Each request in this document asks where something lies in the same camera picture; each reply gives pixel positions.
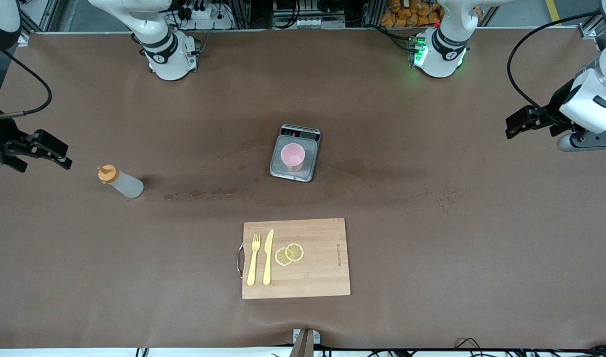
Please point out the pink plastic cup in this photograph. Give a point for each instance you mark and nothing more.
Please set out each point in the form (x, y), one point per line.
(293, 156)

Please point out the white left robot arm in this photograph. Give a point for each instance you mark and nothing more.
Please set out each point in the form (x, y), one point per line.
(592, 99)

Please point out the yellow plastic fork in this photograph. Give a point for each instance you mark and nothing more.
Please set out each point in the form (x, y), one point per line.
(253, 263)

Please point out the bag of orange snacks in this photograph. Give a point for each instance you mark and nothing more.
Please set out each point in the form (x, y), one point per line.
(407, 15)

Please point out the wooden cutting board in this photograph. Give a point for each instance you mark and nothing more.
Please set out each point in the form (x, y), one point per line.
(317, 272)

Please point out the brown table cover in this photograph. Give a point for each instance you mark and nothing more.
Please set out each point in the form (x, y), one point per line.
(431, 277)

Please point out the lemon slice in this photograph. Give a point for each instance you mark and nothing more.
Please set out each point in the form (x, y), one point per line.
(281, 258)
(295, 252)

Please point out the sauce bottle with orange cap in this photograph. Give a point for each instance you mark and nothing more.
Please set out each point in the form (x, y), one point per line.
(125, 184)

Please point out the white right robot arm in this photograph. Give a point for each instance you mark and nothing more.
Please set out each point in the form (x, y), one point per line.
(159, 29)

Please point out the yellow plastic knife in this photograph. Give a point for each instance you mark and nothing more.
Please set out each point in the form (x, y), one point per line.
(268, 258)

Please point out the aluminium frame profile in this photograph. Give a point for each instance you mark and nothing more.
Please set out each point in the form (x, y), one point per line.
(40, 20)
(590, 32)

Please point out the silver kitchen scale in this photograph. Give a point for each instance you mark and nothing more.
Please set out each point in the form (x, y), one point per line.
(310, 171)

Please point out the white power strip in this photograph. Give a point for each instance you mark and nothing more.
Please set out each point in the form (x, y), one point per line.
(203, 17)

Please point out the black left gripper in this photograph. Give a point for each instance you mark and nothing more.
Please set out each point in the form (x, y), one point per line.
(555, 110)

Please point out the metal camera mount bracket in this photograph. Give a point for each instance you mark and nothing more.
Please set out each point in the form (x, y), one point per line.
(305, 342)

